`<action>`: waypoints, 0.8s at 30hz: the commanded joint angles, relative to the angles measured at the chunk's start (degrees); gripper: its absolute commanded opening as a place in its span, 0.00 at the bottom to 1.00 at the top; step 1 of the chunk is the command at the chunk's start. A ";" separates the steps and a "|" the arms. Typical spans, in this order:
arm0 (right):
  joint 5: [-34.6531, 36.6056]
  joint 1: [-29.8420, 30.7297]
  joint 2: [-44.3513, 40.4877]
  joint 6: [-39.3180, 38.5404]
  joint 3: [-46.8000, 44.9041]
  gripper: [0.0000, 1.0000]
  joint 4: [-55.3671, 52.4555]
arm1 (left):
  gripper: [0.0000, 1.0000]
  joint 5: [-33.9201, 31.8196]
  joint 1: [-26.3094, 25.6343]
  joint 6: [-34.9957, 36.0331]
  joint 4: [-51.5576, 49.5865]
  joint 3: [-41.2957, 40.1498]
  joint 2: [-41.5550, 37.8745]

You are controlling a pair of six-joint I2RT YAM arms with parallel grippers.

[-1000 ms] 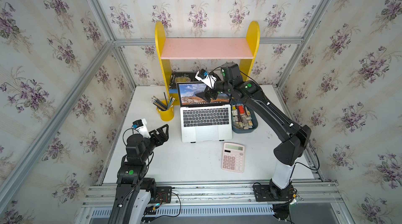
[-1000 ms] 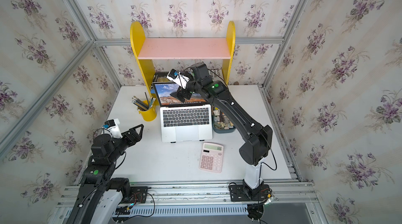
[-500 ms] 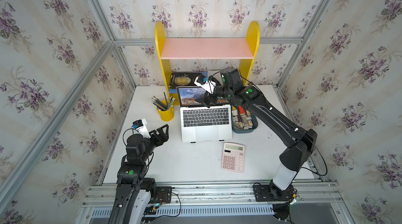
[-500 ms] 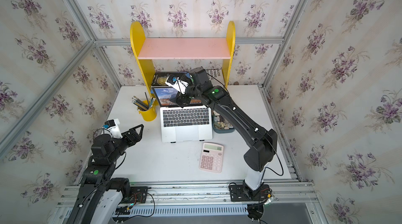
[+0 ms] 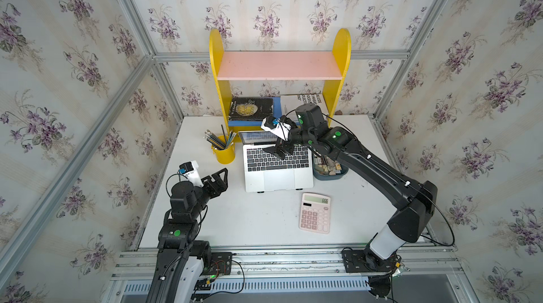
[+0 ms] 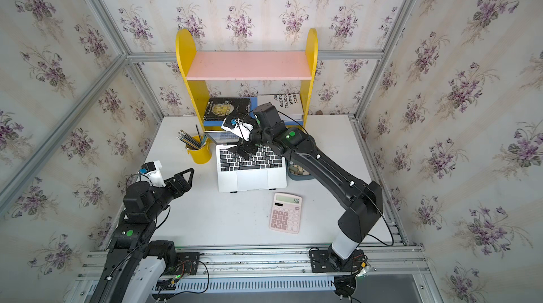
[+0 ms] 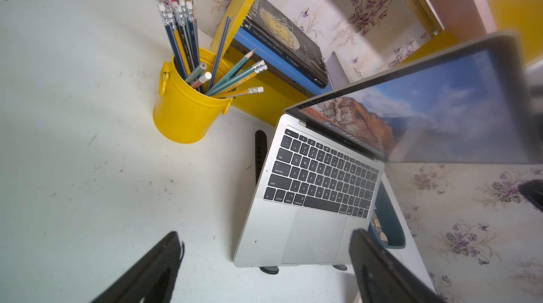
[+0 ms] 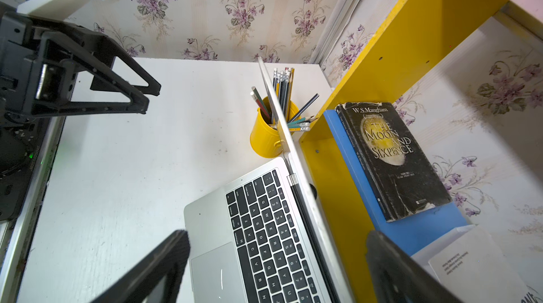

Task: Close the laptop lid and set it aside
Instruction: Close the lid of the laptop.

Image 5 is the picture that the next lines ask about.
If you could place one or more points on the pink calculator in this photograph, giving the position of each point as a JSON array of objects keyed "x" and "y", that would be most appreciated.
[{"x": 315, "y": 213}]

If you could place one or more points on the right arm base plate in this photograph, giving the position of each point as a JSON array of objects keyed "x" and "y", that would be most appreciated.
[{"x": 365, "y": 261}]

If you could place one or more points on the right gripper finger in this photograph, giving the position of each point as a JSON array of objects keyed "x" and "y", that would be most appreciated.
[
  {"x": 273, "y": 150},
  {"x": 283, "y": 150}
]

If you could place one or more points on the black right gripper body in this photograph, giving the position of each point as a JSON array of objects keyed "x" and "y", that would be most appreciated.
[{"x": 295, "y": 136}]

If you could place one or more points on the yellow pencil cup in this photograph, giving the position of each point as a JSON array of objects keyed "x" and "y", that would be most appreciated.
[{"x": 225, "y": 156}]

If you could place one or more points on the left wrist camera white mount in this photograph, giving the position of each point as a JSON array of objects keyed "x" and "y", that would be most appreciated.
[{"x": 190, "y": 171}]

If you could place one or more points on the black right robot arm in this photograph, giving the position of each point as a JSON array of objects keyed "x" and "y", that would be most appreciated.
[{"x": 414, "y": 201}]

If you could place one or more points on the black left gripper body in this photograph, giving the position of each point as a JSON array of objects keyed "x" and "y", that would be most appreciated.
[{"x": 208, "y": 192}]

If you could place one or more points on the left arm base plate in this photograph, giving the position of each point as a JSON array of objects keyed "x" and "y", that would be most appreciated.
[{"x": 215, "y": 263}]

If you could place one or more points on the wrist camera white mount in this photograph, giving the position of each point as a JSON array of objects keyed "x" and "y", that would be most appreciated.
[
  {"x": 190, "y": 171},
  {"x": 270, "y": 123}
]

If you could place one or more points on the aluminium mounting rail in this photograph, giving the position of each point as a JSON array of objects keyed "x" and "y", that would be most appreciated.
[{"x": 293, "y": 270}]

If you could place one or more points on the white book black lettering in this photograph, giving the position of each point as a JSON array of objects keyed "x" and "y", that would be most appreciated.
[{"x": 289, "y": 103}]

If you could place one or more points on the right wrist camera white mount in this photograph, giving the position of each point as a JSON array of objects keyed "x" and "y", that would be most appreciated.
[{"x": 270, "y": 123}]

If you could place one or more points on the silver laptop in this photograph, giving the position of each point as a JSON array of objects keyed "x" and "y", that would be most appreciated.
[{"x": 265, "y": 172}]

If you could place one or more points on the yellow pink blue shelf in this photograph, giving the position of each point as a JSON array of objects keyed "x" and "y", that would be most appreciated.
[{"x": 329, "y": 66}]

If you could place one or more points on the blue tray of small items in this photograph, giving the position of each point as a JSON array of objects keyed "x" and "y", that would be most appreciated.
[{"x": 325, "y": 169}]

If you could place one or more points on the black book gold emblem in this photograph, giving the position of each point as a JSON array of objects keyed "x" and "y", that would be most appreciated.
[{"x": 250, "y": 108}]

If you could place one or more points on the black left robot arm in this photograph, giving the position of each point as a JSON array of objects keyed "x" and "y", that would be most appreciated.
[{"x": 181, "y": 256}]

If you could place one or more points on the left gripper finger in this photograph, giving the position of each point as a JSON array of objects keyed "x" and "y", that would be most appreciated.
[
  {"x": 220, "y": 176},
  {"x": 217, "y": 187}
]

